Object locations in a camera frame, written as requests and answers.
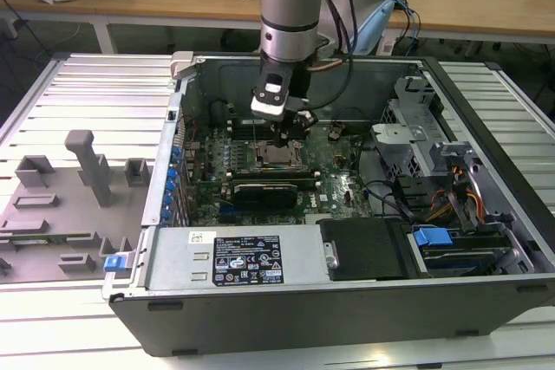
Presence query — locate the black plastic shroud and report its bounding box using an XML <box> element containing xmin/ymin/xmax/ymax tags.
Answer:
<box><xmin>317</xmin><ymin>217</ymin><xmax>411</xmax><ymax>282</ymax></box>

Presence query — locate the grey case latch handle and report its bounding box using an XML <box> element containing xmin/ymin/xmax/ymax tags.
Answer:
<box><xmin>170</xmin><ymin>51</ymin><xmax>197</xmax><ymax>81</ymax></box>

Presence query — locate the grey power supply unit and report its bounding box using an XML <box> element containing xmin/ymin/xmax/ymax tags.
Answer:
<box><xmin>145</xmin><ymin>226</ymin><xmax>340</xmax><ymax>291</ymax></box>

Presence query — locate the black hard disk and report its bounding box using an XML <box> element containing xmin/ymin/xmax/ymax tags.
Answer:
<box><xmin>422</xmin><ymin>239</ymin><xmax>513</xmax><ymax>278</ymax></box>

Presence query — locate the blue cable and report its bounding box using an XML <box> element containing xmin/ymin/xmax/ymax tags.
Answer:
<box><xmin>392</xmin><ymin>0</ymin><xmax>421</xmax><ymax>57</ymax></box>

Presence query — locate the black camera cable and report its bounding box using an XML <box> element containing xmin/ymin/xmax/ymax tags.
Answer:
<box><xmin>303</xmin><ymin>0</ymin><xmax>362</xmax><ymax>111</ymax></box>

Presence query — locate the silver CPU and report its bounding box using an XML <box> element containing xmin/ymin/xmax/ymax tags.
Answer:
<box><xmin>263</xmin><ymin>146</ymin><xmax>297</xmax><ymax>166</ymax></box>

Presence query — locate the orange yellow wire bundle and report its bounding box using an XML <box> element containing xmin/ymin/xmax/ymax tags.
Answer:
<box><xmin>427</xmin><ymin>161</ymin><xmax>486</xmax><ymax>224</ymax></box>

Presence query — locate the blue disk carrier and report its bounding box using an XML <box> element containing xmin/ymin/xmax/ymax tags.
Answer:
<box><xmin>413</xmin><ymin>226</ymin><xmax>453</xmax><ymax>261</ymax></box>

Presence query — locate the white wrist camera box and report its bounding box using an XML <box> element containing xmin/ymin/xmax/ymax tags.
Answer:
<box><xmin>250</xmin><ymin>69</ymin><xmax>291</xmax><ymax>122</ymax></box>

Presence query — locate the grey parts rack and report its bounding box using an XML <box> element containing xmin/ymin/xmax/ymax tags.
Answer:
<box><xmin>0</xmin><ymin>128</ymin><xmax>151</xmax><ymax>285</ymax></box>

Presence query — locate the green motherboard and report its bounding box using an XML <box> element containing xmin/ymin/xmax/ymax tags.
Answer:
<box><xmin>186</xmin><ymin>121</ymin><xmax>375</xmax><ymax>226</ymax></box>

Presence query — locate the black graphics card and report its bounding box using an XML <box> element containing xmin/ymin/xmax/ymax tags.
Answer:
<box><xmin>232</xmin><ymin>180</ymin><xmax>301</xmax><ymax>211</ymax></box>

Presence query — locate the silver metal drive cage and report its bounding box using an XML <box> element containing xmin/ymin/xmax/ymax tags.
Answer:
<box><xmin>371</xmin><ymin>75</ymin><xmax>476</xmax><ymax>181</ymax></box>

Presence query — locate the metal wire locking lever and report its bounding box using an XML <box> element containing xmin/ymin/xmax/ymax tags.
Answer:
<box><xmin>251</xmin><ymin>120</ymin><xmax>263</xmax><ymax>159</ymax></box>

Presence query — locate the CPU socket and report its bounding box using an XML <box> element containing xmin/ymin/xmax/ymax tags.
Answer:
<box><xmin>254</xmin><ymin>140</ymin><xmax>311</xmax><ymax>171</ymax></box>

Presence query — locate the green RAM stick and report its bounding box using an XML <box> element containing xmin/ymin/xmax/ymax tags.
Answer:
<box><xmin>11</xmin><ymin>237</ymin><xmax>67</xmax><ymax>245</ymax></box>

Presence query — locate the black open PC case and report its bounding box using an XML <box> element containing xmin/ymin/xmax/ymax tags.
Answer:
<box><xmin>101</xmin><ymin>51</ymin><xmax>555</xmax><ymax>358</ymax></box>

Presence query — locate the black wire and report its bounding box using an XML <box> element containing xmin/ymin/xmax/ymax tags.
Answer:
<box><xmin>356</xmin><ymin>135</ymin><xmax>394</xmax><ymax>220</ymax></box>

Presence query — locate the pale blue teach pendant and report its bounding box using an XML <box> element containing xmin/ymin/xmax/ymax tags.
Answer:
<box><xmin>324</xmin><ymin>0</ymin><xmax>397</xmax><ymax>57</ymax></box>

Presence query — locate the metal socket cover frame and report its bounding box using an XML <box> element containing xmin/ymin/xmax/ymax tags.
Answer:
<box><xmin>256</xmin><ymin>142</ymin><xmax>310</xmax><ymax>169</ymax></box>

